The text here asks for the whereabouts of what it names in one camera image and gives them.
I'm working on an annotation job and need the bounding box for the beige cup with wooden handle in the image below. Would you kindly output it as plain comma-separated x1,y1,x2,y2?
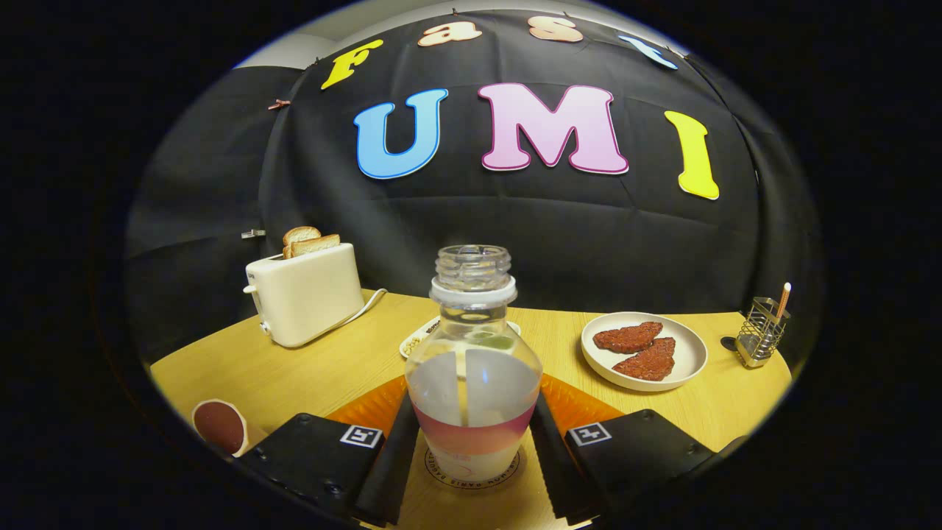
191,398,251,459

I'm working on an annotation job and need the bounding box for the metal wire holder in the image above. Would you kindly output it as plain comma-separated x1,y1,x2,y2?
734,297,791,369

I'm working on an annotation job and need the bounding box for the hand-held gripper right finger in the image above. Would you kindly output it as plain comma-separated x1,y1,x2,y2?
530,374,719,526

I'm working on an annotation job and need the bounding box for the clear juice bottle pink label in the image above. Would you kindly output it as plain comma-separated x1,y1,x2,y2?
406,245,544,483

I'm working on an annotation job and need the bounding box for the white toaster cable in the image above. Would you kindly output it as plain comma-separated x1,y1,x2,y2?
324,288,389,343

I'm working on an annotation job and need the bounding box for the white round plate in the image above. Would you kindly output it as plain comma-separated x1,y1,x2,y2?
581,311,709,392

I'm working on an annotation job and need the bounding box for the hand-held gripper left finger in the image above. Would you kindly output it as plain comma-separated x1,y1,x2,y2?
239,375,421,527

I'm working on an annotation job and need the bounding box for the round cork coaster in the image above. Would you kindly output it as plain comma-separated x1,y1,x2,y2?
423,444,525,492

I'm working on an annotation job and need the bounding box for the white toaster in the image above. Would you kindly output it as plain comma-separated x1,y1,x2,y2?
244,243,366,349

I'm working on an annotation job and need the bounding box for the toast slice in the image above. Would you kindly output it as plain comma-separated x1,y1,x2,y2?
283,226,322,258
289,234,341,258

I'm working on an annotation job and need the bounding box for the wooden table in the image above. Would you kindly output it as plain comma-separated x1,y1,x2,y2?
149,291,794,530

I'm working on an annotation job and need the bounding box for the white divided seed tray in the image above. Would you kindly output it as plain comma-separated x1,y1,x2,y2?
399,317,522,359

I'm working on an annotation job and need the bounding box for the red-brown meat patty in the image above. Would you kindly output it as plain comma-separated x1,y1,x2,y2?
593,321,664,354
612,337,676,381

